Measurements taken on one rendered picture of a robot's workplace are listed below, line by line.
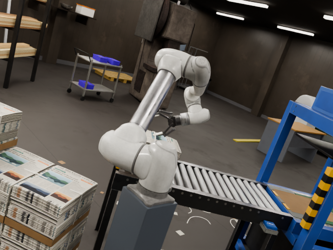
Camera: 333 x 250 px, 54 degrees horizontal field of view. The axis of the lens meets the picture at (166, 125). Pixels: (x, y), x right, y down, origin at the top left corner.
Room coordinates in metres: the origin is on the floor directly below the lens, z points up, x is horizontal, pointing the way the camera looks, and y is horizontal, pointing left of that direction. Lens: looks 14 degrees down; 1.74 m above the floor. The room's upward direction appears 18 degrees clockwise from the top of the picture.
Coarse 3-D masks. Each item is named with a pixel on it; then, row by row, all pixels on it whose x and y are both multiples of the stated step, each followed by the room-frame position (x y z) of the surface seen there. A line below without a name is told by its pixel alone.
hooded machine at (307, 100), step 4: (300, 96) 8.79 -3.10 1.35; (304, 96) 8.71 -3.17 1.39; (308, 96) 8.66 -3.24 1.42; (296, 100) 8.82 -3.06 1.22; (300, 100) 8.75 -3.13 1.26; (304, 100) 8.68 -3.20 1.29; (308, 100) 8.61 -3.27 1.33; (312, 100) 8.57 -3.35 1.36; (304, 104) 8.65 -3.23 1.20; (308, 104) 8.58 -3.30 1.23; (312, 104) 8.54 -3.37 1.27; (296, 120) 8.63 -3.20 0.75; (300, 120) 8.56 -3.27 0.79; (304, 124) 8.46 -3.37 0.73; (308, 124) 8.49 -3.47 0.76
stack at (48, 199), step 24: (0, 168) 1.56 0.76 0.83; (24, 168) 1.64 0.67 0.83; (48, 168) 1.75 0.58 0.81; (0, 192) 1.44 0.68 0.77; (24, 192) 1.43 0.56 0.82; (48, 192) 1.48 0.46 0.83; (72, 192) 1.55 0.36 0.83; (24, 216) 1.42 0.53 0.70; (48, 216) 1.40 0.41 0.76; (72, 216) 1.52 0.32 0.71; (0, 240) 1.45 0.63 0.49; (24, 240) 1.41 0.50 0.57; (72, 240) 1.63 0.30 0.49
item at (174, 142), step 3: (162, 135) 2.38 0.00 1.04; (159, 138) 2.28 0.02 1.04; (162, 138) 2.30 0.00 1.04; (165, 138) 2.33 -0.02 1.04; (168, 138) 2.37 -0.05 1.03; (171, 138) 2.41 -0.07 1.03; (168, 141) 2.29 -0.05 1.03; (171, 141) 2.33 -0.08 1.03; (174, 141) 2.36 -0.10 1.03; (174, 144) 2.28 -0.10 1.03; (177, 144) 2.32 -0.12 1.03; (177, 147) 2.24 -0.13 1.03; (177, 150) 2.17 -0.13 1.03; (180, 150) 2.20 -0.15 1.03; (177, 153) 2.16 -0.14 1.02; (180, 153) 2.16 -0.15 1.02
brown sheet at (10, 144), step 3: (9, 141) 1.79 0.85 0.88; (12, 141) 1.82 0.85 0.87; (15, 141) 1.85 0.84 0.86; (0, 144) 1.72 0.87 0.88; (3, 144) 1.74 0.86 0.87; (6, 144) 1.77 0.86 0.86; (9, 144) 1.80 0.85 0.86; (12, 144) 1.82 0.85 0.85; (15, 144) 1.85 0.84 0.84; (0, 147) 1.73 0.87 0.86; (3, 147) 1.75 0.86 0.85; (6, 147) 1.78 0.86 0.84
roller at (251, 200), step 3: (237, 180) 2.65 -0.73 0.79; (240, 180) 2.65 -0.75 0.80; (237, 183) 2.62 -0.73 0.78; (240, 183) 2.59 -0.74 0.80; (240, 186) 2.55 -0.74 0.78; (243, 186) 2.54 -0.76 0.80; (243, 189) 2.49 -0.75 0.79; (246, 189) 2.48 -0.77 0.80; (243, 192) 2.46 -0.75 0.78; (246, 192) 2.43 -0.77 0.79; (249, 192) 2.44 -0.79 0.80; (246, 195) 2.40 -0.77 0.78; (249, 195) 2.38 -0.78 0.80; (249, 198) 2.35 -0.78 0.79; (252, 198) 2.34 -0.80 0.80; (249, 201) 2.32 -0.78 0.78; (252, 201) 2.30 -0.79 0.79; (255, 201) 2.30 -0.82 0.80; (255, 204) 2.25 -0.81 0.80
